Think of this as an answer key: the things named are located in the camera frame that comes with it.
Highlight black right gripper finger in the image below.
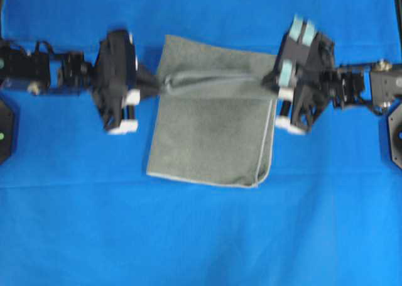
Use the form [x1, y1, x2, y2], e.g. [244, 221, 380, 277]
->
[264, 85, 281, 97]
[261, 69, 280, 88]

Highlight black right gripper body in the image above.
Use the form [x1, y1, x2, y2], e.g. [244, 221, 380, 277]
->
[274, 15, 335, 135]

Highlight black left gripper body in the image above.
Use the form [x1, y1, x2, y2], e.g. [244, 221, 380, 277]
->
[91, 30, 140, 134]

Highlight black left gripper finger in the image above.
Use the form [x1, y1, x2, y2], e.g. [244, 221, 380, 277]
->
[136, 62, 158, 85]
[134, 78, 161, 104]

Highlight grey-green terry towel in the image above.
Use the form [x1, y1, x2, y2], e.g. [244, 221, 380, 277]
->
[146, 35, 277, 187]

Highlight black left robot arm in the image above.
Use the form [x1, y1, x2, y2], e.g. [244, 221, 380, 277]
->
[1, 29, 161, 135]

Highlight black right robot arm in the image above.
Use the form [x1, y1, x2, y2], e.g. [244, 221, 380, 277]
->
[262, 16, 401, 167]

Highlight blue table cloth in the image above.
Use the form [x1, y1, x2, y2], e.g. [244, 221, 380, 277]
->
[1, 0, 401, 285]

